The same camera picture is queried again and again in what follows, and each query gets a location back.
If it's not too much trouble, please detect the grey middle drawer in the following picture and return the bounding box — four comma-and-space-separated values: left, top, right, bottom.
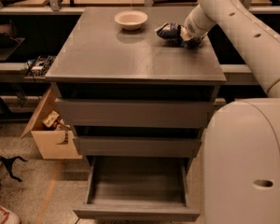
73, 136, 201, 158

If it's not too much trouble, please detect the white bowl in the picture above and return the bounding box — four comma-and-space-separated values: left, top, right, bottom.
114, 10, 147, 31

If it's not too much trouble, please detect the grey shelf rail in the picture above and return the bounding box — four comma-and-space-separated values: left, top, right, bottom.
0, 63, 47, 83

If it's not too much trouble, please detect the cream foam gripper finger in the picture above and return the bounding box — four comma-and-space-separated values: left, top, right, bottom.
180, 26, 192, 42

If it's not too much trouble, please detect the black white patterned notebook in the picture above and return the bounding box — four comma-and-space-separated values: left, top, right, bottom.
26, 55, 55, 77

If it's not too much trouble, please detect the grey top drawer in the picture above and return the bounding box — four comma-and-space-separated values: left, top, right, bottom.
55, 99, 214, 128

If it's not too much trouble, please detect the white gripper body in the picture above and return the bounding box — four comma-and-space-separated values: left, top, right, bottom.
184, 5, 216, 37

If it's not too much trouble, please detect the small yellow labelled box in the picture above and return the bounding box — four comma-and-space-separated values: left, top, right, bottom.
42, 111, 59, 128

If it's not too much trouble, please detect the wooden box on floor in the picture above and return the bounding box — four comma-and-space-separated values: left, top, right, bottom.
21, 88, 82, 160

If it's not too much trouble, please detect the grey open bottom drawer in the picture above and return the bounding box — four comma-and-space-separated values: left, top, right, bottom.
74, 157, 200, 222

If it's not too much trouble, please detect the blue chip bag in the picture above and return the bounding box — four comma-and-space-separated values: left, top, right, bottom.
155, 22, 203, 49

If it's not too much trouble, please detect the grey drawer cabinet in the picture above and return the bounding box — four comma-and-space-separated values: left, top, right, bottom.
45, 7, 227, 166

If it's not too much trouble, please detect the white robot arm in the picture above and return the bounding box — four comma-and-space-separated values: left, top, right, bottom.
186, 0, 280, 224

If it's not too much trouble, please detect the red white sneaker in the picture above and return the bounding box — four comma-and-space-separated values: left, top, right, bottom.
0, 205, 21, 224

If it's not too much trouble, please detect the black tripod leg piece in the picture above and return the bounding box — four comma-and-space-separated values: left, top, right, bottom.
0, 156, 26, 182

